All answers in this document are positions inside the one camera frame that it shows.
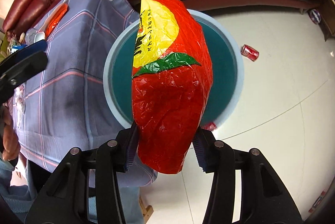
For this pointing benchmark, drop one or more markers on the wooden side cabinet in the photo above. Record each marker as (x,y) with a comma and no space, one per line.
(327,11)

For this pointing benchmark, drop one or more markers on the person left hand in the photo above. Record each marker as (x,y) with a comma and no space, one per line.
(10,139)

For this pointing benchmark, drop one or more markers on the red cola can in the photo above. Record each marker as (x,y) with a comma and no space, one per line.
(249,52)

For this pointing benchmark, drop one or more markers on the clear water bottle blue label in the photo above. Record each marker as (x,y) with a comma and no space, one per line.
(30,37)

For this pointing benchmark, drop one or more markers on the teal trash bin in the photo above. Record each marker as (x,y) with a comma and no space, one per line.
(227,65)

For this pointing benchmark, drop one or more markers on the orange red packet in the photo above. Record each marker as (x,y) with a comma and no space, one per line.
(56,19)

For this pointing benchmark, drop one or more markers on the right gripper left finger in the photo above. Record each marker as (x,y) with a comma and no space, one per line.
(64,198)

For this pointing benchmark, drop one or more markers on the red yellow snack bag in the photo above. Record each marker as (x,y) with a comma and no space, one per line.
(171,81)

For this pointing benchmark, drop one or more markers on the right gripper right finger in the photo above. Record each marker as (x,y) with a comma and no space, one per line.
(264,198)

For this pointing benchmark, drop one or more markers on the blue plaid tablecloth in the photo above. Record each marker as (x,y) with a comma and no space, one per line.
(64,106)

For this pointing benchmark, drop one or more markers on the blue white ball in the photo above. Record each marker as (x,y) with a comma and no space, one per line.
(315,16)

